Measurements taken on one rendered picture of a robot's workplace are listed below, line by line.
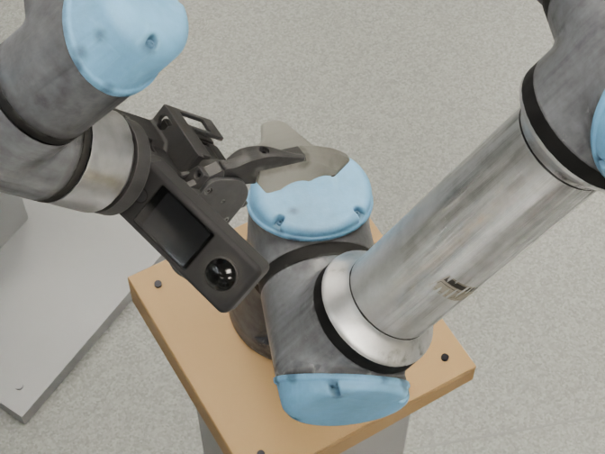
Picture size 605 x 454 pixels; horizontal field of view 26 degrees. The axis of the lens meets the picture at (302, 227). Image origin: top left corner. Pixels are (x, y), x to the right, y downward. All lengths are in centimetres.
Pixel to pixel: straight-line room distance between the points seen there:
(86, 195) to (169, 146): 11
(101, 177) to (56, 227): 152
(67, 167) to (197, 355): 54
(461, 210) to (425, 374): 40
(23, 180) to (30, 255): 152
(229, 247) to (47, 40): 21
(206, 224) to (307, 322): 25
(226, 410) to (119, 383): 94
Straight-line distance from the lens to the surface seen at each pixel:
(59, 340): 230
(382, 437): 160
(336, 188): 122
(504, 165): 99
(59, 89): 80
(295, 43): 268
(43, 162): 86
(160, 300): 142
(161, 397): 226
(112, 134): 90
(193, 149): 97
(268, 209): 120
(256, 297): 133
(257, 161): 97
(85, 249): 238
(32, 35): 81
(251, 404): 136
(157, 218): 94
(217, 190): 97
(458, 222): 102
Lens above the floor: 204
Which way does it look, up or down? 58 degrees down
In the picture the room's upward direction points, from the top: straight up
